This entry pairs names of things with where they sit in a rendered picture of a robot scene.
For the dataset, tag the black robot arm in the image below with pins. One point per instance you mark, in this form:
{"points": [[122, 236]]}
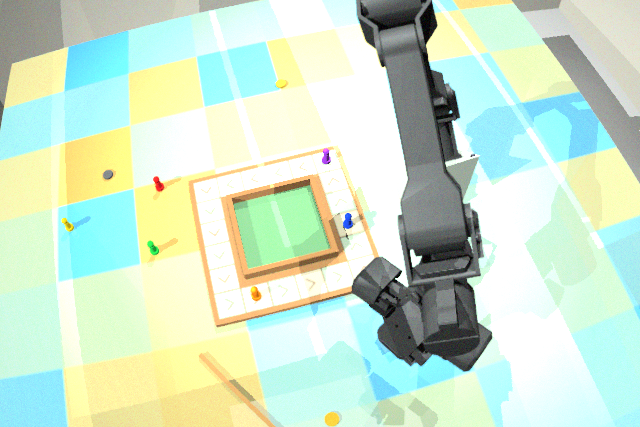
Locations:
{"points": [[435, 222]]}

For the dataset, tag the orange pawn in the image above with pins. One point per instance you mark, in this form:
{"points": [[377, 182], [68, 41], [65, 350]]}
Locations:
{"points": [[255, 294]]}

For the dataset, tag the red game pawn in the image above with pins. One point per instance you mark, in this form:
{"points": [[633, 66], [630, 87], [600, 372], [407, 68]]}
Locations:
{"points": [[159, 186]]}

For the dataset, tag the purple pawn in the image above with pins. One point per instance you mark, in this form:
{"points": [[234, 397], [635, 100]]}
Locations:
{"points": [[326, 159]]}

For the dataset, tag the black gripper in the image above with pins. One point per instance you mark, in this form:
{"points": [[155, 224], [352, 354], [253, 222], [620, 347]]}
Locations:
{"points": [[376, 285]]}

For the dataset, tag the blue pawn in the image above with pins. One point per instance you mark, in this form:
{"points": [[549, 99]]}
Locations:
{"points": [[348, 222]]}

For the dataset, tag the green pawn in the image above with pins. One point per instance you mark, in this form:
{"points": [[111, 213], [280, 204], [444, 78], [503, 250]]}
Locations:
{"points": [[153, 249]]}

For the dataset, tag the brown wooden bar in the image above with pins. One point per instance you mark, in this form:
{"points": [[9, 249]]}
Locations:
{"points": [[237, 392]]}

